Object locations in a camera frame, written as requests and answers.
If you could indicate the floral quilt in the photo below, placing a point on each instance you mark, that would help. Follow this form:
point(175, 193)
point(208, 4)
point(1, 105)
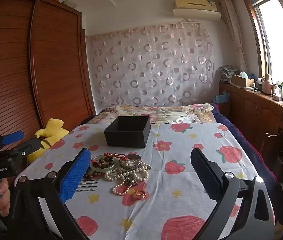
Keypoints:
point(156, 112)

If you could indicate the strawberry print bed sheet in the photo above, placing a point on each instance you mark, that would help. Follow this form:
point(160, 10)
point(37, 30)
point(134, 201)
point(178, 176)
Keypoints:
point(181, 195)

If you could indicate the pale green jade bangle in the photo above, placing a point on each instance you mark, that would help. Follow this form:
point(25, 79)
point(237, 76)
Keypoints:
point(99, 169)

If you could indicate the black wavy hair pin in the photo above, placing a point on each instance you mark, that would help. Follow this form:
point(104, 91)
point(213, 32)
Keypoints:
point(87, 186)
point(87, 181)
point(86, 190)

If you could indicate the small bronze bell pendant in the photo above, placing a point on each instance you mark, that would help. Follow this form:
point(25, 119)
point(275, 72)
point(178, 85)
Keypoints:
point(129, 180)

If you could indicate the window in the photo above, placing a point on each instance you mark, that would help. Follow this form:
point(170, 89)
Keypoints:
point(281, 42)

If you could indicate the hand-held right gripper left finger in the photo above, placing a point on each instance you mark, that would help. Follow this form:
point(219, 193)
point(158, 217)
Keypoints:
point(74, 177)

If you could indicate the carved silver bangle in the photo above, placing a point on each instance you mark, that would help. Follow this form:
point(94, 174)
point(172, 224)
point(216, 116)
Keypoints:
point(131, 164)

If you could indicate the pink thermos jug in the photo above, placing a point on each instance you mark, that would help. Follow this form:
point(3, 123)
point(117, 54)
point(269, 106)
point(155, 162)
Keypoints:
point(266, 86)

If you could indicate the dark blue blanket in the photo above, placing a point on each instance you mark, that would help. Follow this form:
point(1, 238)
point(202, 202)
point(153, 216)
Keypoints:
point(246, 140)

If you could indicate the brown wooden wardrobe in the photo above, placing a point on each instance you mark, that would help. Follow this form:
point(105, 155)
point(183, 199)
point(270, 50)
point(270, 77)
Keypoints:
point(11, 67)

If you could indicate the yellow plush toy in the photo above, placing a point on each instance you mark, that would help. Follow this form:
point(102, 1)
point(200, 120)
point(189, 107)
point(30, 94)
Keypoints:
point(54, 130)

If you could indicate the long wooden cabinet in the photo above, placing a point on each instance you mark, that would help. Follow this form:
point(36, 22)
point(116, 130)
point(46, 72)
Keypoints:
point(251, 110)

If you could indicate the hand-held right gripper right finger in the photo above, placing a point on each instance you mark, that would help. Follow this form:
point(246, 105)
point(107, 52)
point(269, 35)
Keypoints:
point(206, 173)

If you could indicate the beige window curtain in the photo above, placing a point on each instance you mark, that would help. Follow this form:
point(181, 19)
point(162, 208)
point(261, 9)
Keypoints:
point(234, 30)

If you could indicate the stack of newspapers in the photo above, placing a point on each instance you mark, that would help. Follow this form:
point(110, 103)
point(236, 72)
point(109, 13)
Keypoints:
point(227, 72)

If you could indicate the small white tissue box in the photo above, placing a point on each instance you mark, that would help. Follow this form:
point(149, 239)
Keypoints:
point(276, 97)

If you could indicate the cardboard box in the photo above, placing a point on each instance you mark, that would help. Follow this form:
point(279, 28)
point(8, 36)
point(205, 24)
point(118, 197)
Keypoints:
point(241, 81)

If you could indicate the circle pattern sheer curtain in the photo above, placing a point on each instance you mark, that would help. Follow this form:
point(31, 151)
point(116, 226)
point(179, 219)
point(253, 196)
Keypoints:
point(151, 65)

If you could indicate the blue plastic bag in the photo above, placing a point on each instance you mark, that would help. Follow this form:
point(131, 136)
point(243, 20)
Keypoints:
point(222, 98)

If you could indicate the wall air conditioner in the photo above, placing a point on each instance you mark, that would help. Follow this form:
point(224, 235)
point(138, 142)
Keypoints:
point(196, 7)

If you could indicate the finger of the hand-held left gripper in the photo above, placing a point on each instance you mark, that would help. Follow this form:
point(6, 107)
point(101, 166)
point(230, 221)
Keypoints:
point(32, 145)
point(12, 136)

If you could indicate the black jewelry box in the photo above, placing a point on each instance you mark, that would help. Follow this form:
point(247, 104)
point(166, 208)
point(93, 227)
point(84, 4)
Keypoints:
point(129, 132)

